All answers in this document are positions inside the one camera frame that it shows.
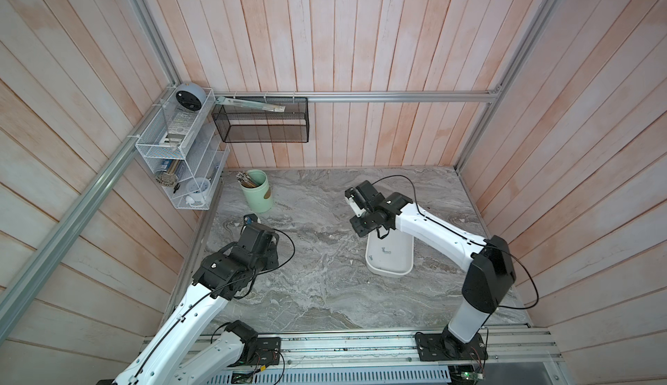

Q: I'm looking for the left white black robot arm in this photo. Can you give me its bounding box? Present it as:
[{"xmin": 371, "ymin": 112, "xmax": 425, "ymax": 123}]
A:
[{"xmin": 112, "ymin": 215, "xmax": 280, "ymax": 384}]

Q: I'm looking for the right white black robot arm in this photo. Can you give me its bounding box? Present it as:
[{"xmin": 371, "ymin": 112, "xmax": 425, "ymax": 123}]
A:
[{"xmin": 345, "ymin": 181, "xmax": 516, "ymax": 347}]

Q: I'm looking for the white rectangular storage tray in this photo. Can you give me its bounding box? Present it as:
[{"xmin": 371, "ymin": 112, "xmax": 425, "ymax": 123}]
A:
[{"xmin": 365, "ymin": 230, "xmax": 414, "ymax": 278}]

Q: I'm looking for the green cup with utensils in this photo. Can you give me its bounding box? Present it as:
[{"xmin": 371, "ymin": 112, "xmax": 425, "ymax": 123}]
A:
[{"xmin": 236, "ymin": 170, "xmax": 274, "ymax": 214}]

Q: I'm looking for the white mug on shelf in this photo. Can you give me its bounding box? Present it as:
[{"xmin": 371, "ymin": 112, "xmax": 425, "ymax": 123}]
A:
[{"xmin": 185, "ymin": 178, "xmax": 211, "ymax": 207}]

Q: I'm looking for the round grey alarm clock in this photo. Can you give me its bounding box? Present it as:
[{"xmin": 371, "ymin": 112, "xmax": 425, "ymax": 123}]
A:
[{"xmin": 175, "ymin": 83, "xmax": 207, "ymax": 112}]

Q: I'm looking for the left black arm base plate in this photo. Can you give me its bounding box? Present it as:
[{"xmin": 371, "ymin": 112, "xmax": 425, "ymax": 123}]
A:
[{"xmin": 230, "ymin": 337, "xmax": 281, "ymax": 368}]

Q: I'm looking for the white wire shelf rack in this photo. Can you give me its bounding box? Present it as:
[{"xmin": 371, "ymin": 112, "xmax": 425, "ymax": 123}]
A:
[{"xmin": 135, "ymin": 86, "xmax": 229, "ymax": 211}]

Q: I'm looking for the black wire mesh basket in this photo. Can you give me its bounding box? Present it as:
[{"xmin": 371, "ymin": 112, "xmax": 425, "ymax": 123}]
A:
[{"xmin": 212, "ymin": 96, "xmax": 310, "ymax": 144}]

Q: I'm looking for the horizontal aluminium wall rail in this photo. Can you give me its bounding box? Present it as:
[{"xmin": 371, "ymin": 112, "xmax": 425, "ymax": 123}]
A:
[{"xmin": 215, "ymin": 91, "xmax": 499, "ymax": 103}]

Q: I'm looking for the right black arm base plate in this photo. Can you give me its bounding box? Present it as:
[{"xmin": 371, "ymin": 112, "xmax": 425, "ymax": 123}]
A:
[{"xmin": 414, "ymin": 329, "xmax": 488, "ymax": 362}]

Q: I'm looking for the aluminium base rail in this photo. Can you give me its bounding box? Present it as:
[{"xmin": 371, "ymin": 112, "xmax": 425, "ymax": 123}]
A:
[{"xmin": 132, "ymin": 327, "xmax": 566, "ymax": 385}]

